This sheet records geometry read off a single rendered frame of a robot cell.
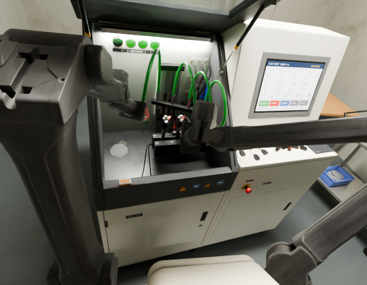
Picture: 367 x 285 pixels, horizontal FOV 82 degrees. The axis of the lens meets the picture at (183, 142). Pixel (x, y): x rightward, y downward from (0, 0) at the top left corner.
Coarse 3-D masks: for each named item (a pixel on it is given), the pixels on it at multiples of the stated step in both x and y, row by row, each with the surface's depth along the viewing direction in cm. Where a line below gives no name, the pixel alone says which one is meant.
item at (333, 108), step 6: (330, 96) 270; (330, 102) 254; (336, 102) 257; (342, 102) 260; (324, 108) 238; (330, 108) 241; (336, 108) 244; (342, 108) 247; (348, 108) 250; (324, 114) 229; (330, 114) 230; (336, 114) 231; (342, 114) 233; (348, 114) 236; (354, 114) 238; (330, 144) 266
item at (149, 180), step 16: (144, 176) 97; (160, 176) 98; (176, 176) 99; (192, 176) 101; (208, 176) 104; (224, 176) 108; (112, 192) 91; (128, 192) 94; (144, 192) 97; (160, 192) 101; (176, 192) 105; (192, 192) 109; (208, 192) 114; (112, 208) 98
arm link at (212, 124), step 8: (200, 104) 59; (208, 104) 59; (192, 112) 61; (200, 112) 59; (208, 112) 59; (216, 112) 60; (192, 120) 62; (208, 120) 58; (208, 128) 56; (208, 136) 55; (216, 136) 54; (208, 144) 60
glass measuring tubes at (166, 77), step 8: (168, 64) 114; (176, 64) 116; (168, 72) 116; (176, 72) 120; (160, 80) 118; (168, 80) 120; (160, 88) 121; (168, 88) 125; (176, 88) 125; (160, 96) 125; (168, 96) 129; (176, 96) 128; (160, 112) 135; (168, 112) 134
